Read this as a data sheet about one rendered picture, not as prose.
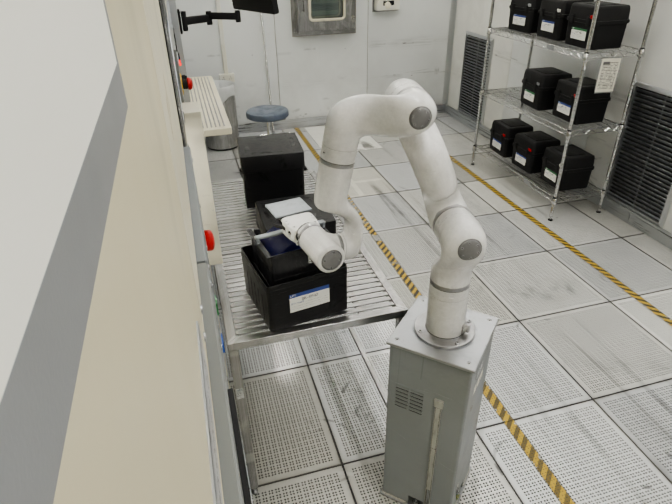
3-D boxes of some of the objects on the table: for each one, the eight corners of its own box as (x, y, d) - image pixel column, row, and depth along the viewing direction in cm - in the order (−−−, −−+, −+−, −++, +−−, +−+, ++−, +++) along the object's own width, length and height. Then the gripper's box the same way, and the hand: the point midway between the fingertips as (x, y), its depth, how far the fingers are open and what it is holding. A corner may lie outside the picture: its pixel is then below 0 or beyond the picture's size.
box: (306, 202, 248) (304, 151, 235) (246, 209, 243) (240, 157, 230) (297, 179, 272) (295, 132, 259) (242, 185, 267) (236, 137, 254)
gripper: (335, 218, 154) (310, 194, 168) (281, 231, 148) (260, 205, 162) (335, 240, 158) (311, 215, 172) (283, 253, 152) (263, 227, 166)
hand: (289, 213), depth 165 cm, fingers closed on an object, 4 cm apart
